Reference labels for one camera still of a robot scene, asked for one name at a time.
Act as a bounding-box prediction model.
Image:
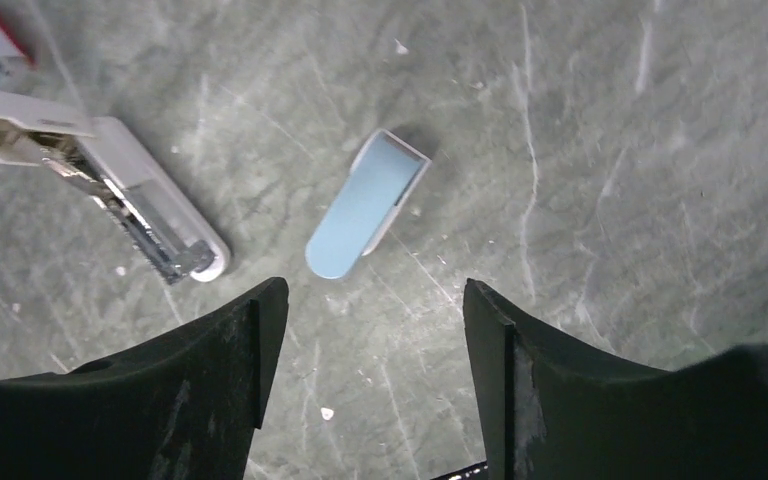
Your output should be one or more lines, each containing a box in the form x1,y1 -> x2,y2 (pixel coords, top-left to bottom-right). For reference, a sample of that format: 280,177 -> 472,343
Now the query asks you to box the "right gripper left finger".
0,277 -> 289,479

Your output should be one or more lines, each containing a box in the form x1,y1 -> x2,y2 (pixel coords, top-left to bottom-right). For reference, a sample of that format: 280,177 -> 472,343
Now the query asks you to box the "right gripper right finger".
463,279 -> 768,479

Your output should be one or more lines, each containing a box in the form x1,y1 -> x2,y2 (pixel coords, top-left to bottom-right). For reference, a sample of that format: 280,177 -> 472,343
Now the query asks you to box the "long white stapler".
0,91 -> 231,285

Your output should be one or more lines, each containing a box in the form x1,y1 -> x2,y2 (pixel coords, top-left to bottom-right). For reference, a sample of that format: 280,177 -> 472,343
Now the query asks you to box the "small blue stapler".
305,129 -> 432,280

